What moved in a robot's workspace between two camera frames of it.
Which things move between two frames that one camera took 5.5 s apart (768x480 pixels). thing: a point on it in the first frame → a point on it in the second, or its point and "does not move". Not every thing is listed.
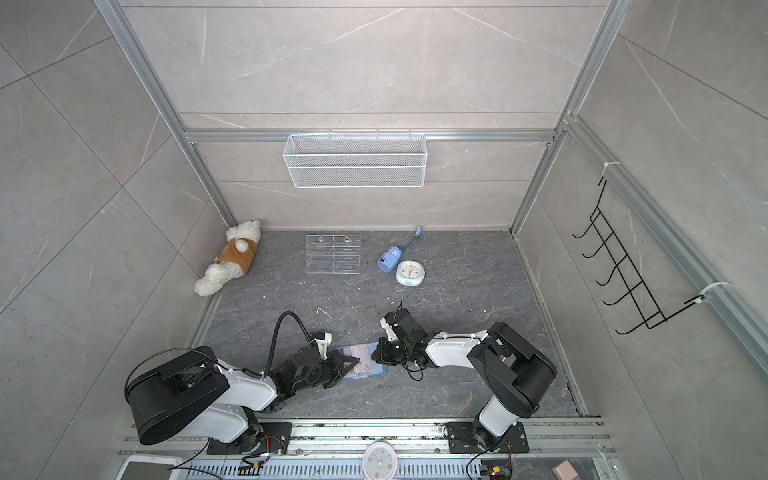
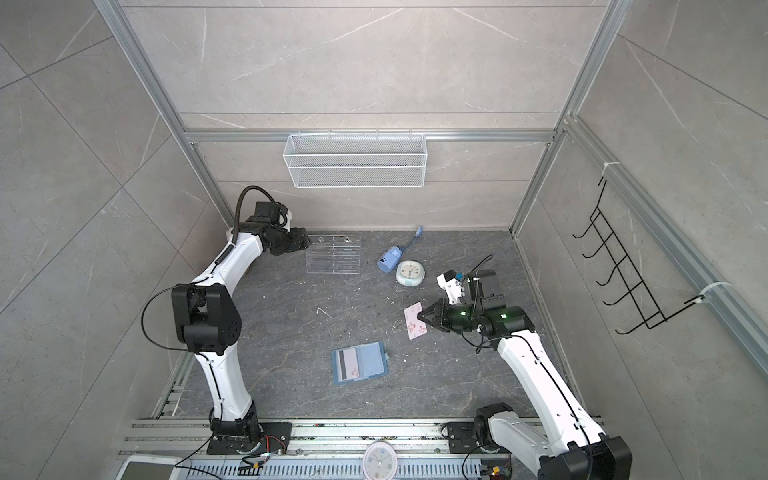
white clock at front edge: x=379 y=461 does not move
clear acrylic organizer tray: x=333 y=254 does not move
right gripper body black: x=408 y=350 → x=463 y=316
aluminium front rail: x=559 y=449 does not move
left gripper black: x=338 y=361 → x=299 y=240
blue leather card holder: x=366 y=367 does not move
